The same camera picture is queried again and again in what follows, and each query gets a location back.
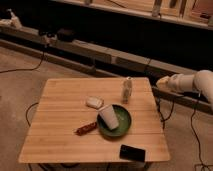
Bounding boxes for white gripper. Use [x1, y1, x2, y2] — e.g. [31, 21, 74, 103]
[156, 74, 182, 92]

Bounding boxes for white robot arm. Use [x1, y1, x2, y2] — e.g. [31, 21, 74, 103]
[156, 70, 213, 110]

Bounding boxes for small clear bottle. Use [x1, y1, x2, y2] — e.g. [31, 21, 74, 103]
[122, 77, 132, 104]

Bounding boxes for white spray bottle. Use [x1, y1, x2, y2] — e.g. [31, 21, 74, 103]
[8, 9, 22, 29]

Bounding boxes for green bowl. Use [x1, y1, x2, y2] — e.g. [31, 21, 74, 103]
[97, 104, 131, 137]

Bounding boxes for white paper cup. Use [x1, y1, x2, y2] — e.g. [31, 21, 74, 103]
[98, 105, 119, 130]

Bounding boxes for white soap bar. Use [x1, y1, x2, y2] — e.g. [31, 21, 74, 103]
[86, 96, 104, 109]

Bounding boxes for black rectangular box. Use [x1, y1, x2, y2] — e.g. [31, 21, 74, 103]
[119, 145, 146, 162]

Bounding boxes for wooden table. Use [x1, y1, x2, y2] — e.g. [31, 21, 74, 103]
[19, 77, 170, 163]

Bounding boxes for black device on ledge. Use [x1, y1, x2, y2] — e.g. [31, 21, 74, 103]
[57, 29, 75, 42]

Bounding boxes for black cable on floor right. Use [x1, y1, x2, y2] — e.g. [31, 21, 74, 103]
[190, 99, 213, 171]

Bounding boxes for black cable on floor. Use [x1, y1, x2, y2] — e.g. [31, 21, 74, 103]
[0, 51, 46, 75]
[190, 99, 213, 171]

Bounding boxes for black cable on floor left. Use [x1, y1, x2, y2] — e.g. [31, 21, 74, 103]
[0, 51, 46, 75]

